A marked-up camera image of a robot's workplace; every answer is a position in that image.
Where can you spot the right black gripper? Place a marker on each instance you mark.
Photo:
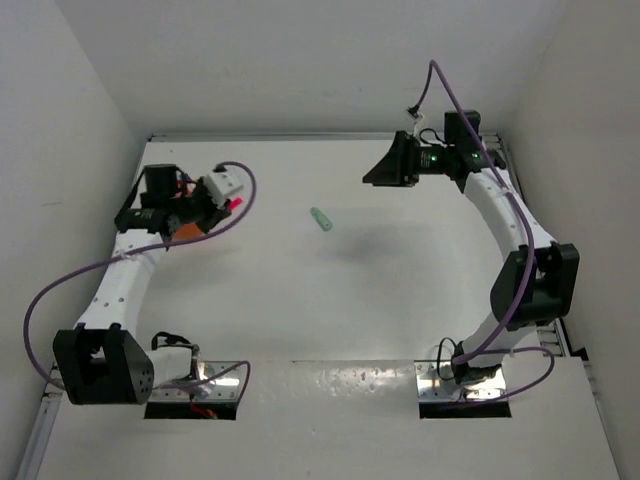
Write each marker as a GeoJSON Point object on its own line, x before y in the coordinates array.
{"type": "Point", "coordinates": [394, 169]}

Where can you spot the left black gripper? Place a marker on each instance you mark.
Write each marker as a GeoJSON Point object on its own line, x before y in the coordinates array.
{"type": "Point", "coordinates": [215, 212]}

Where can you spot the black pink highlighter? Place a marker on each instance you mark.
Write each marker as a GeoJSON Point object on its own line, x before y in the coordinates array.
{"type": "Point", "coordinates": [235, 203]}

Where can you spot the pale green highlighter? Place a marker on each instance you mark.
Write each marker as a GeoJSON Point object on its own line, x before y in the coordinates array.
{"type": "Point", "coordinates": [321, 219]}

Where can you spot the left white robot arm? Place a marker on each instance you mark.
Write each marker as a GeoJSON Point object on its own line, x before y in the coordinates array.
{"type": "Point", "coordinates": [100, 359]}

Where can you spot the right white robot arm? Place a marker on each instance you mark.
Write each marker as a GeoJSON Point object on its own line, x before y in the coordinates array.
{"type": "Point", "coordinates": [479, 176]}

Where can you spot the orange round organizer container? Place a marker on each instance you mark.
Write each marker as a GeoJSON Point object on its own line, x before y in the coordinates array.
{"type": "Point", "coordinates": [188, 232]}

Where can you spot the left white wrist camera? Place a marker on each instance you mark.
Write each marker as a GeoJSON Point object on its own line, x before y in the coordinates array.
{"type": "Point", "coordinates": [222, 185]}

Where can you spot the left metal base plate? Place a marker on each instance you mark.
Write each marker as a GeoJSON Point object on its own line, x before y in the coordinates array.
{"type": "Point", "coordinates": [225, 386]}

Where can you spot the metal base plate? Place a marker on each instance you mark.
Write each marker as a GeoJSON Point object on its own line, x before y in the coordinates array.
{"type": "Point", "coordinates": [435, 385]}
{"type": "Point", "coordinates": [225, 386]}

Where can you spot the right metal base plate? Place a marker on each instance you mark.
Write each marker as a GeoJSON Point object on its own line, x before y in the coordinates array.
{"type": "Point", "coordinates": [435, 385]}

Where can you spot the right aluminium table rail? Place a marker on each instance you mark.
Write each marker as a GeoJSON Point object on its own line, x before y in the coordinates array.
{"type": "Point", "coordinates": [535, 285]}

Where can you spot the aluminium table rail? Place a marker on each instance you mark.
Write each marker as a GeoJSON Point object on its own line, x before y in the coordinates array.
{"type": "Point", "coordinates": [40, 433]}
{"type": "Point", "coordinates": [535, 285]}

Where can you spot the left aluminium table rail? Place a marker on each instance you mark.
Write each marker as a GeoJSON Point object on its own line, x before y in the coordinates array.
{"type": "Point", "coordinates": [40, 433]}

